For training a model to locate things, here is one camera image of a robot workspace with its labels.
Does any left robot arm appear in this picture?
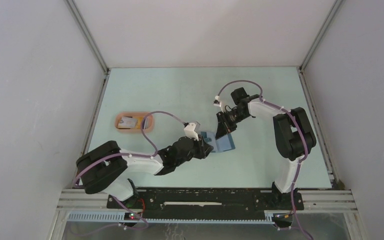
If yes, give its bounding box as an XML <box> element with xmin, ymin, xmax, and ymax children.
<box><xmin>76</xmin><ymin>135</ymin><xmax>214</xmax><ymax>208</ymax></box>

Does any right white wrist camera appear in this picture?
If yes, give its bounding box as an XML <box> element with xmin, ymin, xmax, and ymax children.
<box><xmin>213</xmin><ymin>95</ymin><xmax>225</xmax><ymax>112</ymax></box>

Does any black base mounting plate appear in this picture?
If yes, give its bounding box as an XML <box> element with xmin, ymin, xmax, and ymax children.
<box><xmin>123</xmin><ymin>187</ymin><xmax>304</xmax><ymax>221</ymax></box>

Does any blue leather card holder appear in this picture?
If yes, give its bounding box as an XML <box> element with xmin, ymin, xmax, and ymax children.
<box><xmin>200</xmin><ymin>131</ymin><xmax>236</xmax><ymax>153</ymax></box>

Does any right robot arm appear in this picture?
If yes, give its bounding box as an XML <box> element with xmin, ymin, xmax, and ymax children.
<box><xmin>213</xmin><ymin>87</ymin><xmax>317</xmax><ymax>209</ymax></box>

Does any pink oval tray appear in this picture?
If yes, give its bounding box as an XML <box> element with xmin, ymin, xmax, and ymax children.
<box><xmin>114</xmin><ymin>111</ymin><xmax>155</xmax><ymax>134</ymax></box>

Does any yellow black credit card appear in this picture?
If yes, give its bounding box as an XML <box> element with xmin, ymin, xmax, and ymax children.
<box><xmin>135</xmin><ymin>116</ymin><xmax>149</xmax><ymax>130</ymax></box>

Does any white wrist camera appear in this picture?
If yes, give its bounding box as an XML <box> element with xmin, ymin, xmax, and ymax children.
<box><xmin>183</xmin><ymin>121</ymin><xmax>201</xmax><ymax>141</ymax></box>
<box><xmin>213</xmin><ymin>95</ymin><xmax>225</xmax><ymax>112</ymax></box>

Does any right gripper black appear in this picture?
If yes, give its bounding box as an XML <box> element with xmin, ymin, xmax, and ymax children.
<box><xmin>215</xmin><ymin>108</ymin><xmax>249</xmax><ymax>140</ymax></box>

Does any silver credit card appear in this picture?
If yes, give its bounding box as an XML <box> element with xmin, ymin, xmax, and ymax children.
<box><xmin>117</xmin><ymin>116</ymin><xmax>137</xmax><ymax>129</ymax></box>

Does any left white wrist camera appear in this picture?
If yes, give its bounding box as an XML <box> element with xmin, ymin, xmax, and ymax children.
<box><xmin>183</xmin><ymin>121</ymin><xmax>201</xmax><ymax>141</ymax></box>

